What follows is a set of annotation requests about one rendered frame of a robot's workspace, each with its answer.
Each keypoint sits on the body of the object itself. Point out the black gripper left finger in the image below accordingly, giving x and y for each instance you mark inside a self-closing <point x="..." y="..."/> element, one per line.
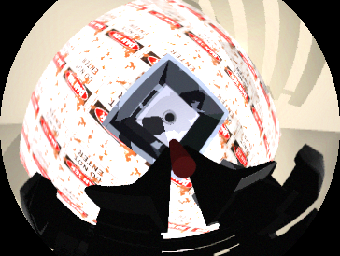
<point x="149" y="195"/>

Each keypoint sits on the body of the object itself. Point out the white square plate with hole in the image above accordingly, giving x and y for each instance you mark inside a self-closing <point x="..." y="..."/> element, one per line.
<point x="181" y="116"/>

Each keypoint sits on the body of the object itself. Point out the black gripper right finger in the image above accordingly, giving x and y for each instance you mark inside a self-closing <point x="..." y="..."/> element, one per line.
<point x="216" y="185"/>

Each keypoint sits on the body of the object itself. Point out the dark red peg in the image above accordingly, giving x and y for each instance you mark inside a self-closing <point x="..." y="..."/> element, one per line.
<point x="183" y="164"/>

